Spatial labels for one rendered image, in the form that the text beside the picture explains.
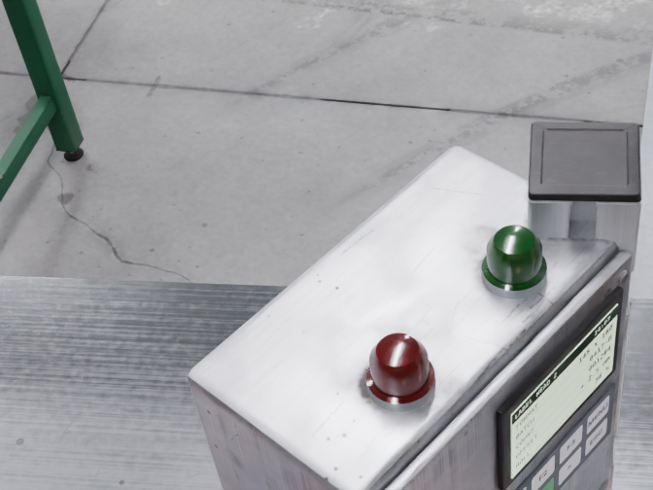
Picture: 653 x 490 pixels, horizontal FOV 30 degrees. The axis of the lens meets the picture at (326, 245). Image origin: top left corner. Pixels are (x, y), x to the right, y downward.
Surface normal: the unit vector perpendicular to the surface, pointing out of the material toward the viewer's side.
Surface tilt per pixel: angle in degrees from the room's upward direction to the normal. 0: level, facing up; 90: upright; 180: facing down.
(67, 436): 0
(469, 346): 0
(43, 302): 0
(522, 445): 90
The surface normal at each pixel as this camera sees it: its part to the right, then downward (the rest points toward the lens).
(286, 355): -0.11, -0.69
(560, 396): 0.72, 0.44
